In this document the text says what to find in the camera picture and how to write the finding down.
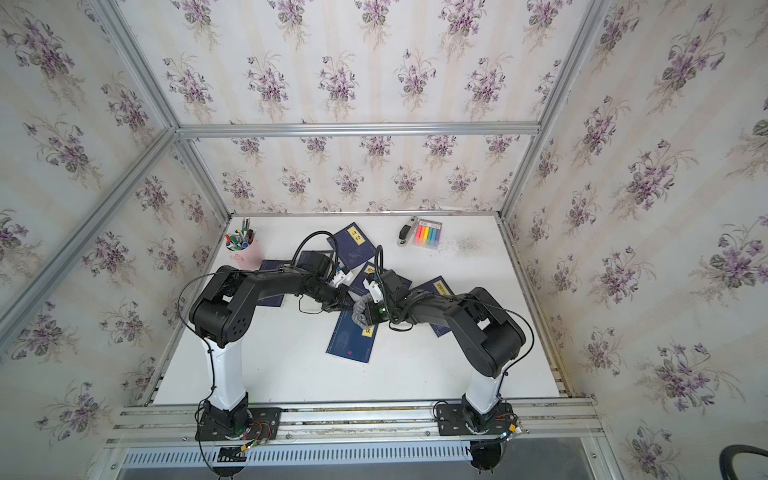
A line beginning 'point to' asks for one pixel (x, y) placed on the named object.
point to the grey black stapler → (407, 231)
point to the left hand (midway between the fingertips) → (355, 311)
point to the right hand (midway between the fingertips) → (369, 315)
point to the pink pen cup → (245, 249)
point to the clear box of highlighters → (427, 234)
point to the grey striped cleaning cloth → (358, 313)
